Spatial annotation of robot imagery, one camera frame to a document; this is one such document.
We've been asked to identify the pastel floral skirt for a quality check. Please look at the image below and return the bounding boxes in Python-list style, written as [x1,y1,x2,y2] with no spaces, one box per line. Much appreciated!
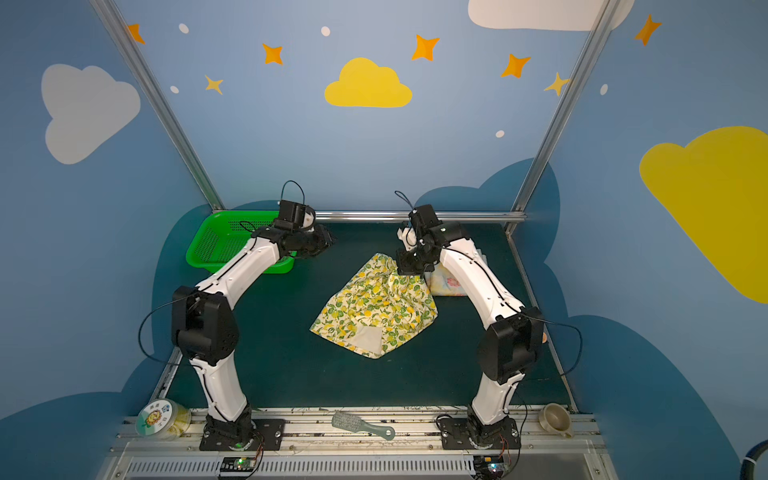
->
[423,251,487,298]

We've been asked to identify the green plastic basket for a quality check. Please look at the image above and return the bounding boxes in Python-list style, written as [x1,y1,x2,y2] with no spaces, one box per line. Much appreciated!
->
[186,210,278,273]

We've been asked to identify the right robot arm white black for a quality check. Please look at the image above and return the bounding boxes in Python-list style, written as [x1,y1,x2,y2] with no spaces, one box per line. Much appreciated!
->
[396,222,547,446]

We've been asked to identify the beige ceramic cup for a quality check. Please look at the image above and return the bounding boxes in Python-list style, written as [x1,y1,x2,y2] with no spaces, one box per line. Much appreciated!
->
[538,403,574,438]

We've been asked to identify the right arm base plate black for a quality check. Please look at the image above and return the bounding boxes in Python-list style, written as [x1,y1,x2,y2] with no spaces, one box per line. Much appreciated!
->
[435,415,521,450]

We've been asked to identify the right controller circuit board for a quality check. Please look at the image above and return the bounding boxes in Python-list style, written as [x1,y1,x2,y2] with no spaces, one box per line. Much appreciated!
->
[472,456,507,480]

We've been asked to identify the left controller circuit board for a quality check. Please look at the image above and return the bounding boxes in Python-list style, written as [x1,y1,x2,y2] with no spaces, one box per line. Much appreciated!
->
[217,456,260,479]

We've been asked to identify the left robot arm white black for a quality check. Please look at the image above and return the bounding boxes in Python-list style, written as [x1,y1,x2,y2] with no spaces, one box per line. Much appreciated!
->
[168,220,335,451]

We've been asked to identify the round clear jar green lid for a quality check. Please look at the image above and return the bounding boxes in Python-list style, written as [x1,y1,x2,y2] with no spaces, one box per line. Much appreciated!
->
[135,399,192,441]

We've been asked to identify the black hose at corner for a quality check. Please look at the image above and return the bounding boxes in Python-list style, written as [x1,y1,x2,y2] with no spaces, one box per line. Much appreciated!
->
[739,439,768,480]

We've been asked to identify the aluminium rail base frame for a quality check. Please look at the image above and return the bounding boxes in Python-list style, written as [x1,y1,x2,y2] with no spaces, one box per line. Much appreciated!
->
[97,405,618,479]

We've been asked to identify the controller circuit board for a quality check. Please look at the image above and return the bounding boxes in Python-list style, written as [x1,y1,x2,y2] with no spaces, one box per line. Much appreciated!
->
[217,456,260,479]
[472,456,507,480]

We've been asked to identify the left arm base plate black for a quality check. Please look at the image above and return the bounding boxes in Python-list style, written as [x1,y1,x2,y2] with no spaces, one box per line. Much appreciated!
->
[199,419,286,452]

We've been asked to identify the green lemon print skirt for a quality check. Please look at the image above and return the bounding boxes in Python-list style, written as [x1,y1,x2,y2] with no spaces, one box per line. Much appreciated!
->
[310,253,438,359]

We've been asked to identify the green hair brush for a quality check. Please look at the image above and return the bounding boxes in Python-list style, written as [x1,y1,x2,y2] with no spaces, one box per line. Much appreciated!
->
[331,411,396,441]

